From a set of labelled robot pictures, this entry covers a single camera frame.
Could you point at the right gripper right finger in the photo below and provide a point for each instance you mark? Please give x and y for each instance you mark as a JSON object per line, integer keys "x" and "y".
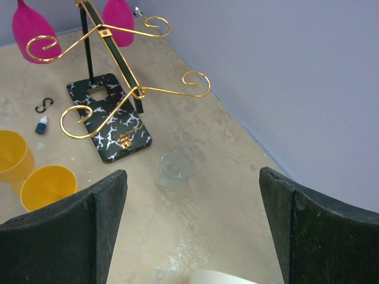
{"x": 318, "y": 239}

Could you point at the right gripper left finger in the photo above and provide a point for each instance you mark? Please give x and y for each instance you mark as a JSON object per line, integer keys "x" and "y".
{"x": 69, "y": 241}

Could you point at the gold wine glass rack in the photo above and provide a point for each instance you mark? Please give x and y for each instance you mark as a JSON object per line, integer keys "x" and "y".
{"x": 102, "y": 110}

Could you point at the pink wine glass front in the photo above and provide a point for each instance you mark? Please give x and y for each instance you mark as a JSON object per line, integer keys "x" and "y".
{"x": 27, "y": 24}

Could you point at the pink wine glass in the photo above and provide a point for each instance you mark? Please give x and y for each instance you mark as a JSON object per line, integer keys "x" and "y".
{"x": 119, "y": 14}
{"x": 27, "y": 24}

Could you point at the orange wine glass right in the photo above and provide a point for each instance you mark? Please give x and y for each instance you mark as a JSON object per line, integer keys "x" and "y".
{"x": 47, "y": 185}

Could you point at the orange wine glass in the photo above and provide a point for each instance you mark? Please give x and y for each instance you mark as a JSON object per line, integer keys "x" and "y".
{"x": 47, "y": 185}
{"x": 17, "y": 160}

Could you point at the orange wine glass left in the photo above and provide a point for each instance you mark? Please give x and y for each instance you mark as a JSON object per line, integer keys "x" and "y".
{"x": 17, "y": 160}

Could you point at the small blue dropper bottle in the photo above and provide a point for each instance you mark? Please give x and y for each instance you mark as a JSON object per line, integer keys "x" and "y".
{"x": 42, "y": 125}

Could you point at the white cylindrical box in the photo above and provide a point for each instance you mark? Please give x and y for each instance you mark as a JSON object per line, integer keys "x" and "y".
{"x": 203, "y": 276}

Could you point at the black S carabiner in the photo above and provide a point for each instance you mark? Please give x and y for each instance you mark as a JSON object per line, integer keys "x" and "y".
{"x": 46, "y": 102}

